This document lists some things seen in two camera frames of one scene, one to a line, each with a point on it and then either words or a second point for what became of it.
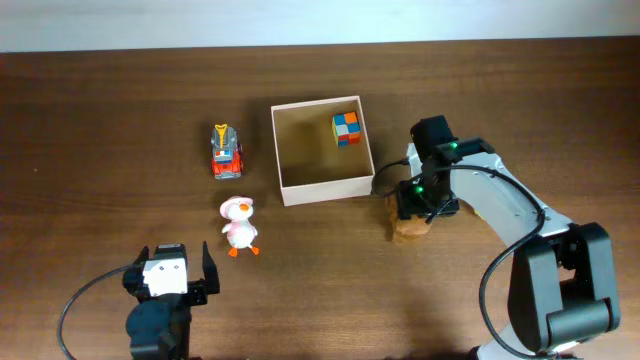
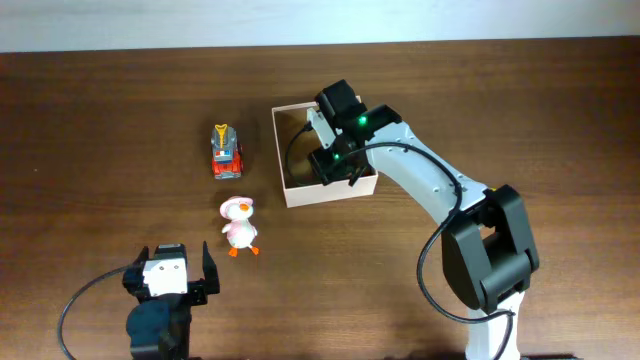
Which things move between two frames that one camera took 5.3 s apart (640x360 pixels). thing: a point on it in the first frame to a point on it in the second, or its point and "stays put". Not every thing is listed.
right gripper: x=408 y=207 to x=324 y=167
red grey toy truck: x=227 y=155 stays put
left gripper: x=197 y=289 stays put
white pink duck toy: x=240 y=230 stays put
